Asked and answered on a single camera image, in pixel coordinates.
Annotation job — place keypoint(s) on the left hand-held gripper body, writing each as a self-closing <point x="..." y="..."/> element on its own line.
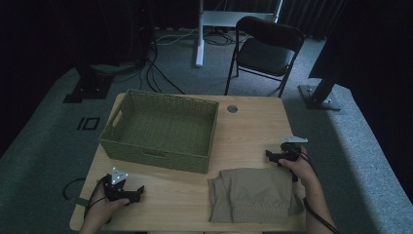
<point x="113" y="190"/>

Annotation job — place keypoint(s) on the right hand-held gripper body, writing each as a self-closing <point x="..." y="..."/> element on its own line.
<point x="290" y="153"/>

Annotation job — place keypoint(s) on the khaki pants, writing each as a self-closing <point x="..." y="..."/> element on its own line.
<point x="256" y="195"/>

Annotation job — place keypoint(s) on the green woven basket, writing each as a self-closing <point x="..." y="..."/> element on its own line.
<point x="162" y="130"/>

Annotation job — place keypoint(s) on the person's right hand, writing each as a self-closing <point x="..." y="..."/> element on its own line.
<point x="303" y="170"/>

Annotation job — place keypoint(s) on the person's left hand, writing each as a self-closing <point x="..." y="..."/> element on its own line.
<point x="100" y="209"/>

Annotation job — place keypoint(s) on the grey tape piece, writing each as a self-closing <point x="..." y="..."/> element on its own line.
<point x="82" y="202"/>

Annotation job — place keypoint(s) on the grey table grommet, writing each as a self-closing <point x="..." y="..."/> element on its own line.
<point x="232" y="109"/>

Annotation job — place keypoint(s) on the black stand with bolted base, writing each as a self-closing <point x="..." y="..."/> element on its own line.
<point x="319" y="97"/>

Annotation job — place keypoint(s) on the black folding chair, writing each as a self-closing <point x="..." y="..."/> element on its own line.
<point x="264" y="53"/>

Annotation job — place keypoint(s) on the black stand with square base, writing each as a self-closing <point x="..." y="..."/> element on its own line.
<point x="89" y="86"/>

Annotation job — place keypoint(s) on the dark curtain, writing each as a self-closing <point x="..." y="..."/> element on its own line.
<point x="311" y="16"/>

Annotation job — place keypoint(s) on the white desk frame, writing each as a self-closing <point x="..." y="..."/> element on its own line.
<point x="200" y="48"/>

